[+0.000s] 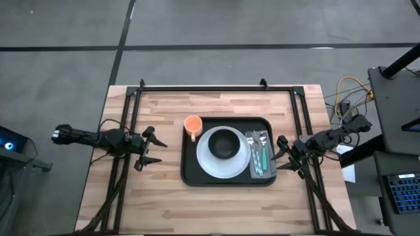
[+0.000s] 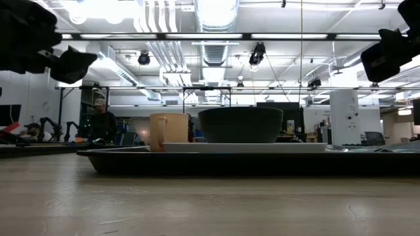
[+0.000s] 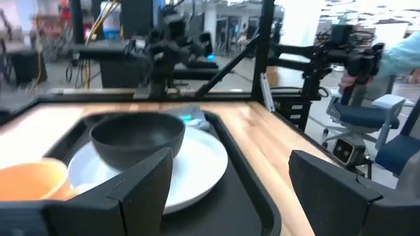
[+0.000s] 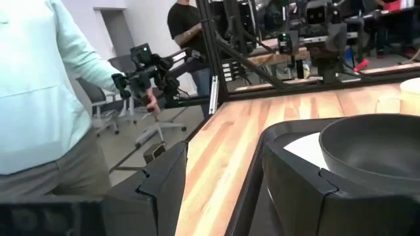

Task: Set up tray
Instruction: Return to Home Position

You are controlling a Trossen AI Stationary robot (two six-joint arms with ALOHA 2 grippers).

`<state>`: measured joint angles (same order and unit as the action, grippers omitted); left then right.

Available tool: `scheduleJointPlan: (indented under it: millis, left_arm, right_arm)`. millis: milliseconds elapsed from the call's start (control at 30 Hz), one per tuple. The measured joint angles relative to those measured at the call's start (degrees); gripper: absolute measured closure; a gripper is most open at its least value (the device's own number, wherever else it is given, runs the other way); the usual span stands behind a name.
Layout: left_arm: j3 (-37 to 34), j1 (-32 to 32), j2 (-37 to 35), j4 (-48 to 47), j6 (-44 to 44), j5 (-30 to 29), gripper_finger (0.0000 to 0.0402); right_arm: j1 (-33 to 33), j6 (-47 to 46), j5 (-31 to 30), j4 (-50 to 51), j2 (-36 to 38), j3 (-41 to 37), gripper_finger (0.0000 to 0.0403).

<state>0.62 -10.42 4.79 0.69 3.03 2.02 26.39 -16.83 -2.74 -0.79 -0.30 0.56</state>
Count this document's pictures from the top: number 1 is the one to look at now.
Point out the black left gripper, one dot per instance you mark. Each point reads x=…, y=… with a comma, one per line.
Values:
x=141, y=144

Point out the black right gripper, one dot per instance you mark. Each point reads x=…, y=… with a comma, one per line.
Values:
x=297, y=149

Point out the grey-blue cloth napkin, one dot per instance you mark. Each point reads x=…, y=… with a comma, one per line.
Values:
x=270, y=170

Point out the silver spoon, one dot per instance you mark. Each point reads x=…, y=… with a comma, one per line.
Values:
x=264, y=159

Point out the orange ceramic mug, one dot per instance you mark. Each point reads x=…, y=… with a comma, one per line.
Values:
x=193, y=124

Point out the white round plate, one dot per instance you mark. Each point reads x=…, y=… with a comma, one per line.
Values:
x=223, y=167

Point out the black bowl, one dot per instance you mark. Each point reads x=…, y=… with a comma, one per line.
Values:
x=224, y=144

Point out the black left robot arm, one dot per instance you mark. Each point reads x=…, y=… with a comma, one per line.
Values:
x=98, y=139

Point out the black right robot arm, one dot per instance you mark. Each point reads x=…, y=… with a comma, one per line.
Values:
x=328, y=137

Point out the black serving tray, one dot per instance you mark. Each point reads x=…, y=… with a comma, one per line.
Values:
x=193, y=170

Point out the black power adapter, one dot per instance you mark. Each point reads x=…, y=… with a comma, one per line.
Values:
x=345, y=107

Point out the black desk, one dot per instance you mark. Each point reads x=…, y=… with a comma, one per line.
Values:
x=380, y=203

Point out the black equipment cart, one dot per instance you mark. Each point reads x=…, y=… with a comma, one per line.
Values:
x=393, y=105

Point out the grey floor stand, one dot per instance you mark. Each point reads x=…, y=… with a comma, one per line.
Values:
x=33, y=162

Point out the blue backlit keyboard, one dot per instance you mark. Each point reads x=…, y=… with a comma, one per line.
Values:
x=405, y=193

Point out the tablet screen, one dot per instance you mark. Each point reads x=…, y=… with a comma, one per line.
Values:
x=413, y=126

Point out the black device blue light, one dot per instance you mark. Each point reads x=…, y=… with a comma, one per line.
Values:
x=13, y=139

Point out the black pole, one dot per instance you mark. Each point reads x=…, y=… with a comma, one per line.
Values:
x=403, y=59

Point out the black aluminium table frame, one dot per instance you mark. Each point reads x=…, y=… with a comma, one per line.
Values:
x=216, y=88

